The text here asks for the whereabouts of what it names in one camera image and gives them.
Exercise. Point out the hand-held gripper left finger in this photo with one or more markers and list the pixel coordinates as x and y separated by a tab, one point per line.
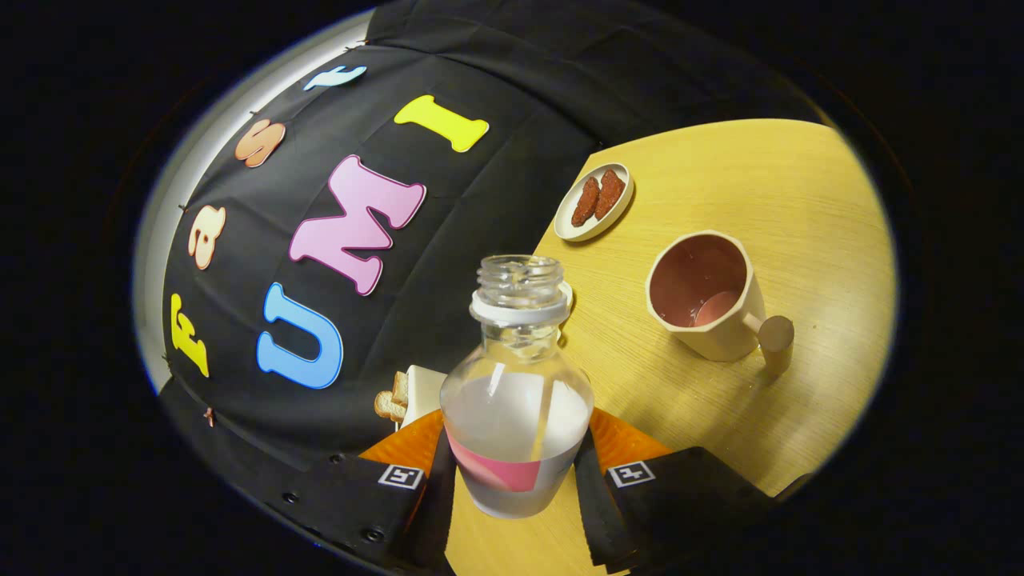
432	520

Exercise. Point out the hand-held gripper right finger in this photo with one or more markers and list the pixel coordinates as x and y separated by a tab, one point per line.
596	512

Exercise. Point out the clear glass juice bottle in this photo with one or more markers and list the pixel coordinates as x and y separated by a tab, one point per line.
512	416

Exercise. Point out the beige cup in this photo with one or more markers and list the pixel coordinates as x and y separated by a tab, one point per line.
732	336

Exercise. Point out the toast slice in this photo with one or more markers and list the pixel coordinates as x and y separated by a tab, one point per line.
388	406
400	387

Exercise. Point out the white toaster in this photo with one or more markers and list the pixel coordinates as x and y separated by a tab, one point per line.
422	392

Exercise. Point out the round white plate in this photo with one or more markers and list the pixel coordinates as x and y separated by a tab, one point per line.
572	232

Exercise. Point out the brown sausage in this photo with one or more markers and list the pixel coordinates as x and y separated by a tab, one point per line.
610	194
586	202

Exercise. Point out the wooden table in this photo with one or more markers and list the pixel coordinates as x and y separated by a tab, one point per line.
800	200

